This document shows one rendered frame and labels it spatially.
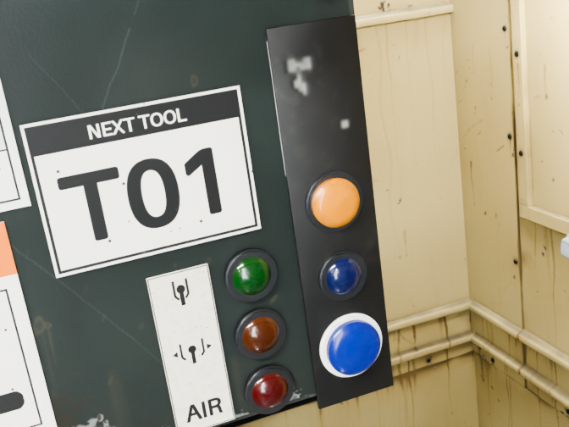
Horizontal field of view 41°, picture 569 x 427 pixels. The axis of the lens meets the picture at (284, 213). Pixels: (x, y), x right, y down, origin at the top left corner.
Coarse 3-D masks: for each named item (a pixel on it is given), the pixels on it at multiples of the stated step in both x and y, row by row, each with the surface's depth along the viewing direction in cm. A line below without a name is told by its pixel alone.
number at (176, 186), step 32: (128, 160) 34; (160, 160) 34; (192, 160) 35; (224, 160) 35; (128, 192) 34; (160, 192) 35; (192, 192) 35; (224, 192) 36; (160, 224) 35; (192, 224) 36
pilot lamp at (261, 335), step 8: (256, 320) 38; (264, 320) 38; (272, 320) 38; (248, 328) 37; (256, 328) 37; (264, 328) 38; (272, 328) 38; (248, 336) 37; (256, 336) 37; (264, 336) 38; (272, 336) 38; (248, 344) 38; (256, 344) 38; (264, 344) 38; (272, 344) 38; (256, 352) 38
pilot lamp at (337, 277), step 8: (336, 264) 38; (344, 264) 38; (352, 264) 39; (328, 272) 38; (336, 272) 38; (344, 272) 38; (352, 272) 39; (360, 272) 39; (328, 280) 38; (336, 280) 38; (344, 280) 38; (352, 280) 39; (336, 288) 39; (344, 288) 39; (352, 288) 39
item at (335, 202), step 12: (336, 180) 37; (348, 180) 37; (324, 192) 37; (336, 192) 37; (348, 192) 37; (312, 204) 37; (324, 204) 37; (336, 204) 37; (348, 204) 37; (324, 216) 37; (336, 216) 37; (348, 216) 38
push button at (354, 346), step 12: (348, 324) 39; (360, 324) 39; (336, 336) 39; (348, 336) 39; (360, 336) 39; (372, 336) 40; (336, 348) 39; (348, 348) 39; (360, 348) 39; (372, 348) 40; (336, 360) 39; (348, 360) 39; (360, 360) 40; (372, 360) 40; (348, 372) 40; (360, 372) 40
